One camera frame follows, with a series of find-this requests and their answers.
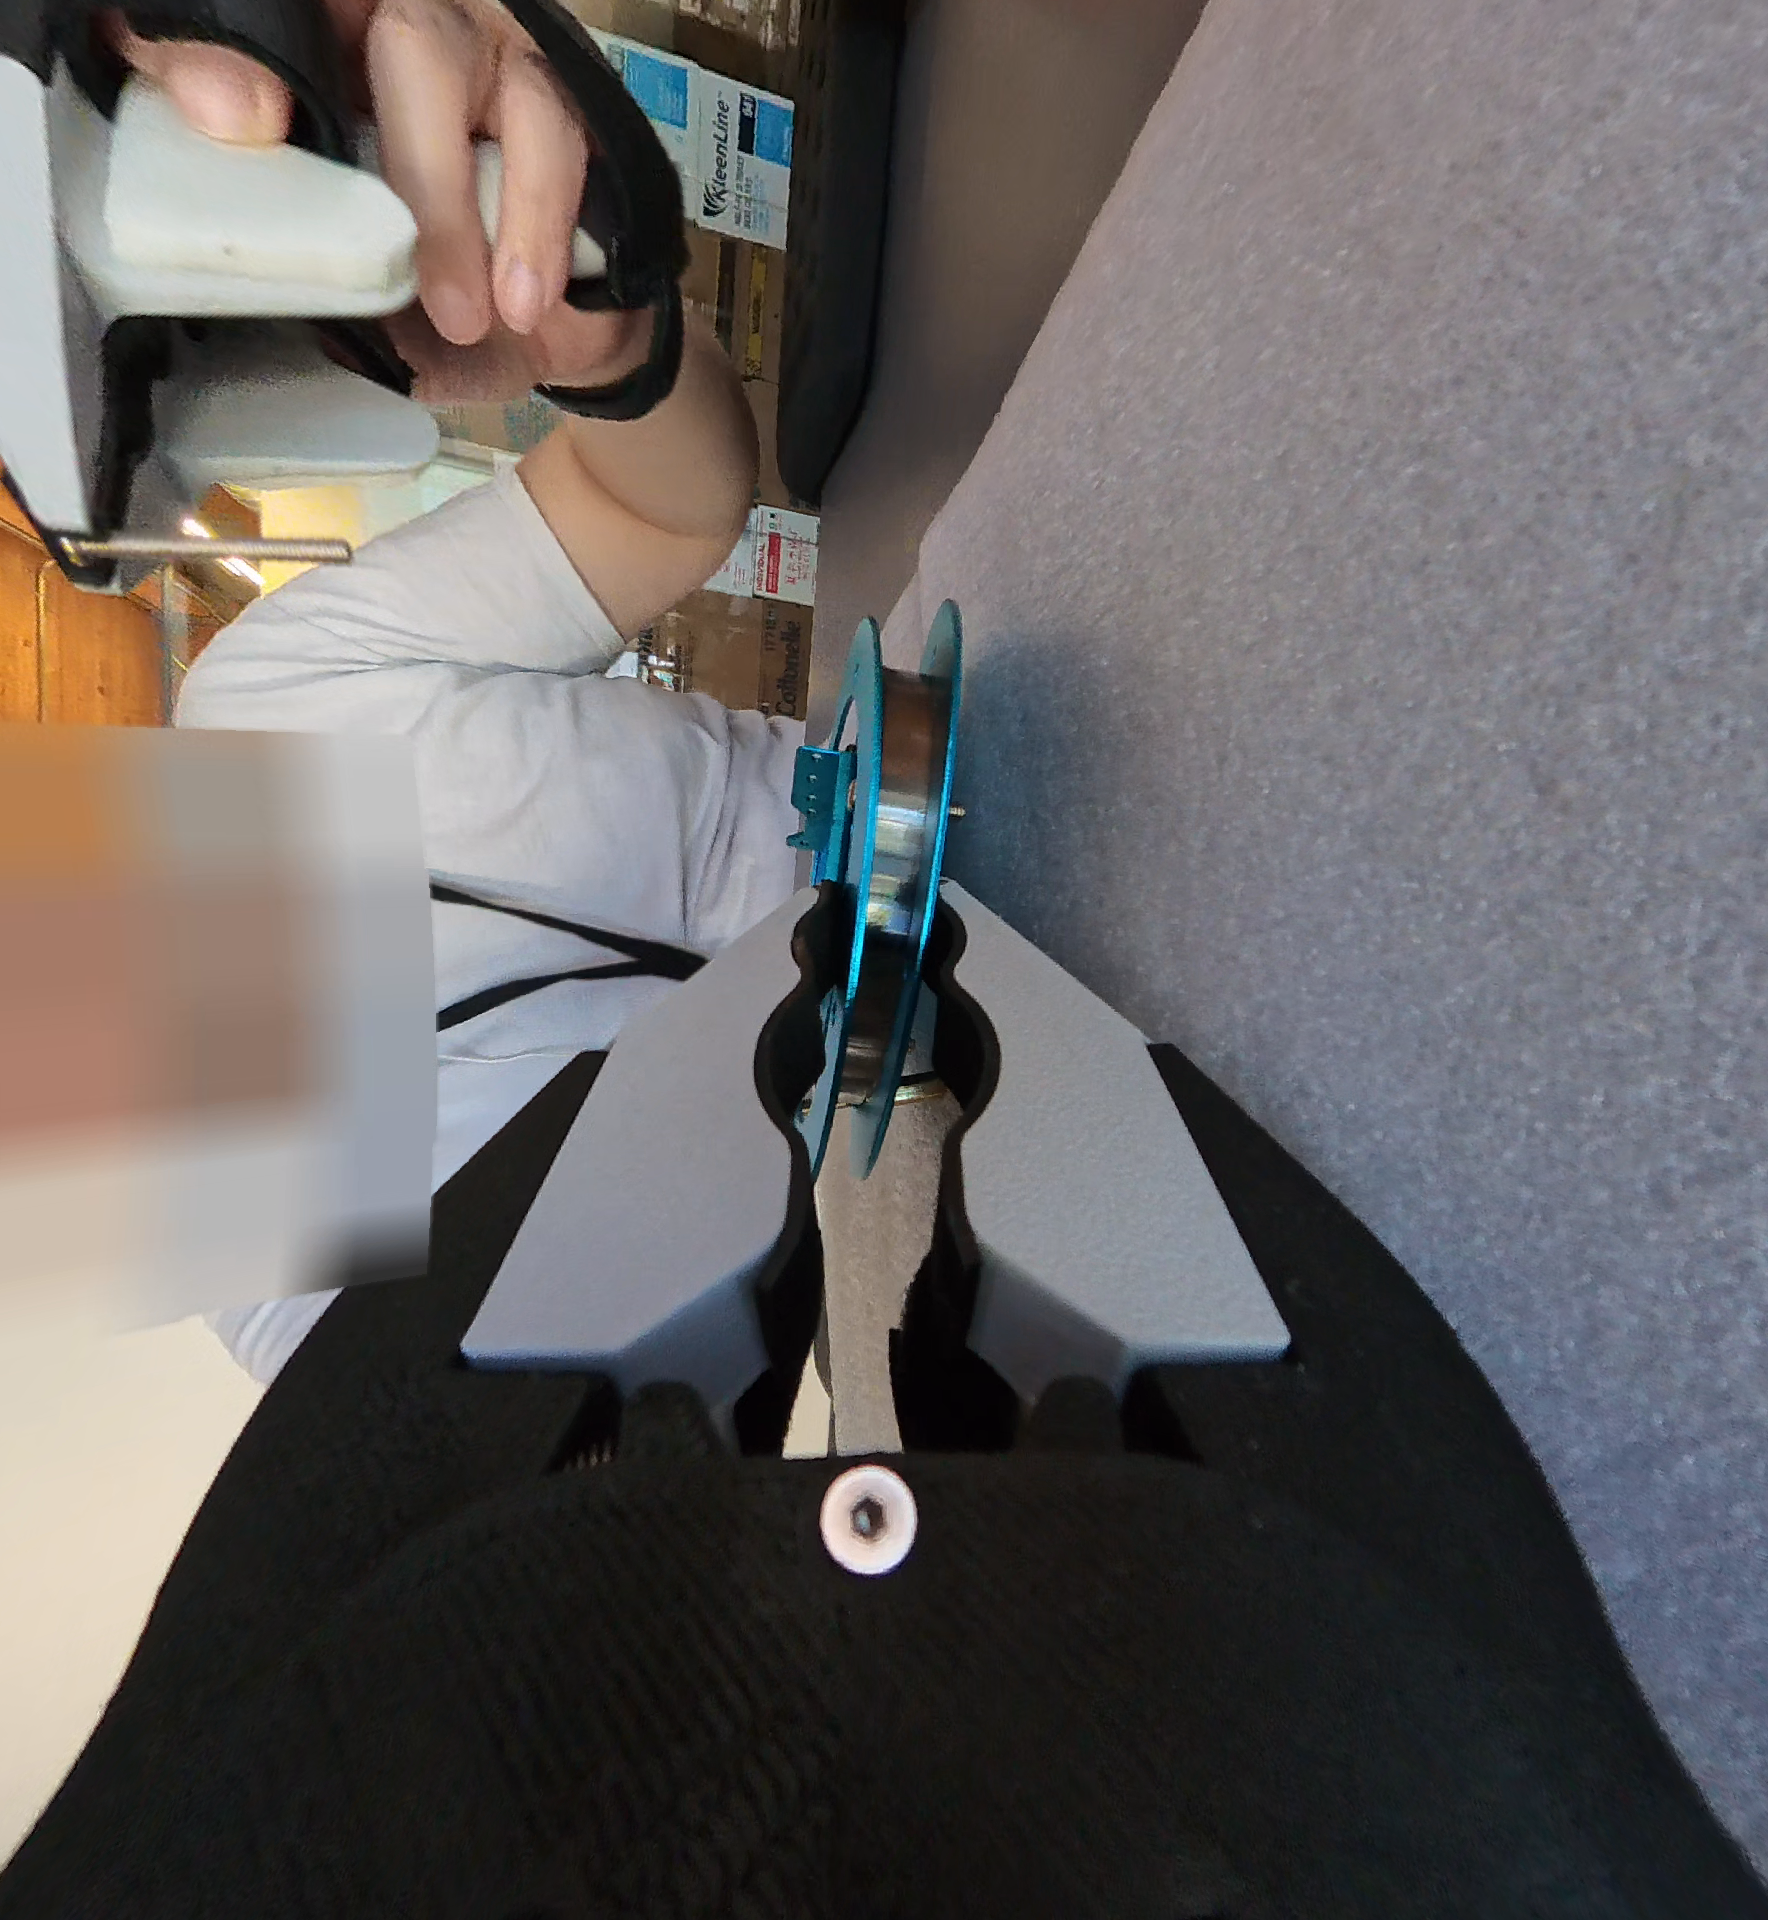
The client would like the person's white shirt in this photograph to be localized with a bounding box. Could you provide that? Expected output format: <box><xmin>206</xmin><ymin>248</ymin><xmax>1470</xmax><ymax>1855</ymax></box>
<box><xmin>170</xmin><ymin>465</ymin><xmax>826</xmax><ymax>1382</ymax></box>

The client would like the black lanyard strap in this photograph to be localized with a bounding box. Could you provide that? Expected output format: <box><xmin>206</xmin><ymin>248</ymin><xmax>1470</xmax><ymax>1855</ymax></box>
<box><xmin>431</xmin><ymin>883</ymin><xmax>706</xmax><ymax>1039</ymax></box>

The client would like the person's left forearm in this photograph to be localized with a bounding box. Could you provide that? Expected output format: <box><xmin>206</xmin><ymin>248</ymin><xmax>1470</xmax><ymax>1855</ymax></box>
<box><xmin>517</xmin><ymin>322</ymin><xmax>764</xmax><ymax>662</ymax></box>

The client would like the long silver screw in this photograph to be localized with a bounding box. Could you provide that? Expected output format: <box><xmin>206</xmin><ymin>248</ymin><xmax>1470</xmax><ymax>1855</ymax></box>
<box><xmin>74</xmin><ymin>537</ymin><xmax>356</xmax><ymax>573</ymax></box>

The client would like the white foam sheet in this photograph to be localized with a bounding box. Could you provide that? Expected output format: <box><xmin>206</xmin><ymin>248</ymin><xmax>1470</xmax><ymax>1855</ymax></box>
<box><xmin>808</xmin><ymin>0</ymin><xmax>1768</xmax><ymax>1920</ymax></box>

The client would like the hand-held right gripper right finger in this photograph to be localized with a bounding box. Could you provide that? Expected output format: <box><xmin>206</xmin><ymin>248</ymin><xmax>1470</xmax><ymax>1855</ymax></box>
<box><xmin>899</xmin><ymin>884</ymin><xmax>1294</xmax><ymax>1421</ymax></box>

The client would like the person's left hand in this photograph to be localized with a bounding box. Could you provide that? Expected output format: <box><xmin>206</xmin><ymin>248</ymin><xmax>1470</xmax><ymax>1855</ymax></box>
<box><xmin>101</xmin><ymin>0</ymin><xmax>677</xmax><ymax>409</ymax></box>

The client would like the blue metal turntable bearing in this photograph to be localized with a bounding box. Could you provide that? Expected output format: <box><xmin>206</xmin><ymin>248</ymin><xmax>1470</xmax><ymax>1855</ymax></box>
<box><xmin>786</xmin><ymin>601</ymin><xmax>969</xmax><ymax>1181</ymax></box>

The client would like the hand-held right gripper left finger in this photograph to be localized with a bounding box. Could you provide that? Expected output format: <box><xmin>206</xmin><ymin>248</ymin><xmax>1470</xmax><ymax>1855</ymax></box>
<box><xmin>456</xmin><ymin>883</ymin><xmax>834</xmax><ymax>1458</ymax></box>

